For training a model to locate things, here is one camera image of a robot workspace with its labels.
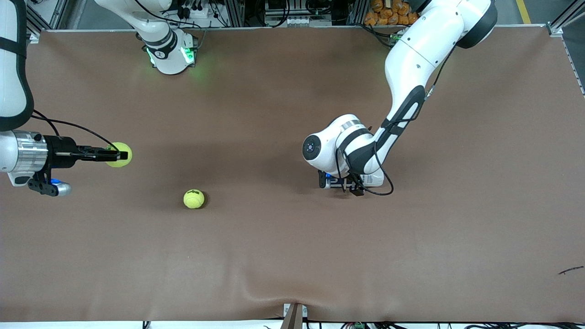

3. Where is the yellow tennis ball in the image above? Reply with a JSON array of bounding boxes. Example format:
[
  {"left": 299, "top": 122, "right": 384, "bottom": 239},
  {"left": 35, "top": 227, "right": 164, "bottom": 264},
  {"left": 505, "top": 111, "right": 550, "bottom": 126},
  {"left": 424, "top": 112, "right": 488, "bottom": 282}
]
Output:
[
  {"left": 183, "top": 189, "right": 205, "bottom": 209},
  {"left": 106, "top": 142, "right": 133, "bottom": 168}
]

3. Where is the white blue tennis ball can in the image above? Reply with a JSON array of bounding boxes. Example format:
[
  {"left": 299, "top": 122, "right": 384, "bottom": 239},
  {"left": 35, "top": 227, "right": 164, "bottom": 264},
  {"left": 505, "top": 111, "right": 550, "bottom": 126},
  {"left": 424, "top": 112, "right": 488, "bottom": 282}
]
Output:
[{"left": 324, "top": 173, "right": 384, "bottom": 189}]

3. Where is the brown table mat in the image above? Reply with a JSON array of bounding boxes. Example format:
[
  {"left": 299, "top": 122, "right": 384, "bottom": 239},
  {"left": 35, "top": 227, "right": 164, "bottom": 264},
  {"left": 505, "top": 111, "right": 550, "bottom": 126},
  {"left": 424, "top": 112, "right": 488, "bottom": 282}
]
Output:
[{"left": 0, "top": 25, "right": 585, "bottom": 323}]

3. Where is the white terminal block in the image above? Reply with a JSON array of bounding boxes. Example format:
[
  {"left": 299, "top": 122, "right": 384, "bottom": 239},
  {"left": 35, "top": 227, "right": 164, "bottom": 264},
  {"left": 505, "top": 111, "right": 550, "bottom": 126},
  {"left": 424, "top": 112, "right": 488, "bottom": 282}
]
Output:
[{"left": 265, "top": 16, "right": 314, "bottom": 27}]

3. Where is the white power strip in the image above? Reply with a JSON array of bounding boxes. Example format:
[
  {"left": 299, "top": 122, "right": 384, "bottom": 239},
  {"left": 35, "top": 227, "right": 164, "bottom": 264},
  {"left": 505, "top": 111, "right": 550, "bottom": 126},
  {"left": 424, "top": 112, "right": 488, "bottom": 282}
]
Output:
[{"left": 176, "top": 5, "right": 215, "bottom": 19}]

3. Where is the orange packet pile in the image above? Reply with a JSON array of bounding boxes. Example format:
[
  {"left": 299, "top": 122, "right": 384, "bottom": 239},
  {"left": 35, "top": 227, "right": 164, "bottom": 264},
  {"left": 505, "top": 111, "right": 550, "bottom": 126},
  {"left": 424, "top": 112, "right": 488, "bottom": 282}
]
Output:
[{"left": 364, "top": 0, "right": 419, "bottom": 26}]

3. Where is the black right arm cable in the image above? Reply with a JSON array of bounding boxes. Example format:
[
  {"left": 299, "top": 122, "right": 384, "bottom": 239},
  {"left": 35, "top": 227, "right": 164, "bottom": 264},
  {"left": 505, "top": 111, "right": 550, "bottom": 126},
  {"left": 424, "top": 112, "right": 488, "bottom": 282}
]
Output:
[{"left": 30, "top": 110, "right": 120, "bottom": 151}]

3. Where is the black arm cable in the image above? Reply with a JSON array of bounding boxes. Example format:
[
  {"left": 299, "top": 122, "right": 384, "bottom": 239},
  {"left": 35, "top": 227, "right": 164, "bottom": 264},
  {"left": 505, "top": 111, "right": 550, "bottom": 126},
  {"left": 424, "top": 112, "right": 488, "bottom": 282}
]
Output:
[
  {"left": 30, "top": 110, "right": 120, "bottom": 151},
  {"left": 336, "top": 46, "right": 457, "bottom": 197}
]

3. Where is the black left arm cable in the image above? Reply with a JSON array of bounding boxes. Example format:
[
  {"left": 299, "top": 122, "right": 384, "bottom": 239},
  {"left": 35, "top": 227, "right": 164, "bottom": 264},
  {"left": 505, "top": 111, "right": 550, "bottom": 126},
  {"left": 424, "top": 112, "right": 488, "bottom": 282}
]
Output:
[{"left": 336, "top": 46, "right": 457, "bottom": 197}]

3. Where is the brown pole with bracket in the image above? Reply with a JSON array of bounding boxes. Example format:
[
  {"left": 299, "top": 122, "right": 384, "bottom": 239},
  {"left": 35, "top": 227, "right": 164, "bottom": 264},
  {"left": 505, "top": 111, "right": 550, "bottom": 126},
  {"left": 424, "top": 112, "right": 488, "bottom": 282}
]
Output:
[{"left": 282, "top": 302, "right": 308, "bottom": 329}]

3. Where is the aluminium frame post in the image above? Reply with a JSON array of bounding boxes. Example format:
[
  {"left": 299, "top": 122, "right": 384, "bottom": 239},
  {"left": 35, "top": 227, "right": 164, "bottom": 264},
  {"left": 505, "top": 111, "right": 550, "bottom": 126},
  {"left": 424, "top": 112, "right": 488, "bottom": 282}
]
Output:
[
  {"left": 224, "top": 0, "right": 245, "bottom": 27},
  {"left": 350, "top": 0, "right": 366, "bottom": 26}
]

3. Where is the aluminium rail with corner bracket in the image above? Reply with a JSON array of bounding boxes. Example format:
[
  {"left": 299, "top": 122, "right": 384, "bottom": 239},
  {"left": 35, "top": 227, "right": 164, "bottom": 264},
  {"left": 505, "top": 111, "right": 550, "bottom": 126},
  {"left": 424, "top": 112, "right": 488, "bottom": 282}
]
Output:
[{"left": 546, "top": 0, "right": 585, "bottom": 96}]

